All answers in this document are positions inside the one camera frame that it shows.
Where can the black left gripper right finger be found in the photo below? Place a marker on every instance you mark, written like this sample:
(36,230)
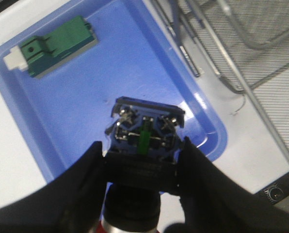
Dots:
(213,203)

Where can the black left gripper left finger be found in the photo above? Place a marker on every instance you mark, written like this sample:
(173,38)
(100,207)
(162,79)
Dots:
(69,204)

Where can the red emergency stop push button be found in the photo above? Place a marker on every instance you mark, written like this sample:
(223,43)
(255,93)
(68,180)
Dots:
(140,163)

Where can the bottom mesh rack tray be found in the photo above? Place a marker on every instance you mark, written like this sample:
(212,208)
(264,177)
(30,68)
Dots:
(249,35)

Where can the blue plastic tray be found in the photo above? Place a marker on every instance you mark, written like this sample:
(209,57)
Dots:
(63,113)

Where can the green terminal block module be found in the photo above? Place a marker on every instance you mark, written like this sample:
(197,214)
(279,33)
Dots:
(40,55)

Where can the thin wire scrap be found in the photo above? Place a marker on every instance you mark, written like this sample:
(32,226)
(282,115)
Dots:
(243,102)

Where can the grey metal rack frame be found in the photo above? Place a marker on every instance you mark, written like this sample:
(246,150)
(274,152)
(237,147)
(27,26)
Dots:
(270,100)

